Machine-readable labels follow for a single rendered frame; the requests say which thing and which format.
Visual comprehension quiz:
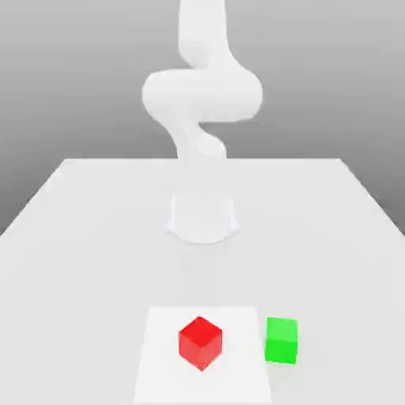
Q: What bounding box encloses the small green cube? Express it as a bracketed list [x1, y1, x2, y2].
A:
[264, 316, 299, 365]

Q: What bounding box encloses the small red cube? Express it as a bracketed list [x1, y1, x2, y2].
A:
[177, 315, 224, 373]

